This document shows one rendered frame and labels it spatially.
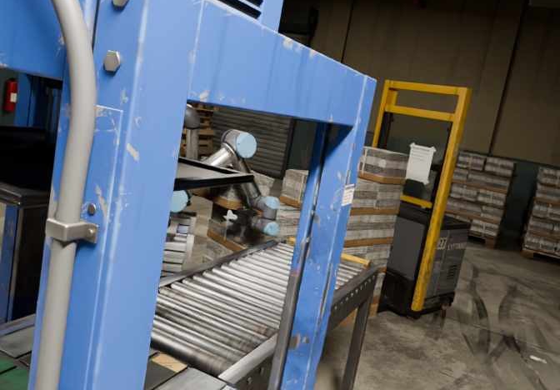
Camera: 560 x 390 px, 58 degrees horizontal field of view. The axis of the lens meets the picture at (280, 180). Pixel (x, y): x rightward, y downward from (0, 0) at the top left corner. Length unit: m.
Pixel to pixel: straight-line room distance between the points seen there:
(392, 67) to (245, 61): 9.38
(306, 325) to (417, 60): 8.97
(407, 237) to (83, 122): 4.01
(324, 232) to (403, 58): 8.99
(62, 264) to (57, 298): 0.03
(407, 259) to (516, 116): 5.60
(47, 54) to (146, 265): 0.21
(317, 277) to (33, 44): 0.69
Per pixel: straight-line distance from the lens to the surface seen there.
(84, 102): 0.43
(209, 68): 0.51
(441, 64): 9.76
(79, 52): 0.44
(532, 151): 9.53
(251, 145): 2.36
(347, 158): 0.96
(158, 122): 0.45
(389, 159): 3.67
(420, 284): 4.14
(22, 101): 1.52
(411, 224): 4.32
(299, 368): 1.09
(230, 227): 2.98
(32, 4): 0.53
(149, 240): 0.48
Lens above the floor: 1.46
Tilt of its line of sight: 8 degrees down
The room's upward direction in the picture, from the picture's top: 10 degrees clockwise
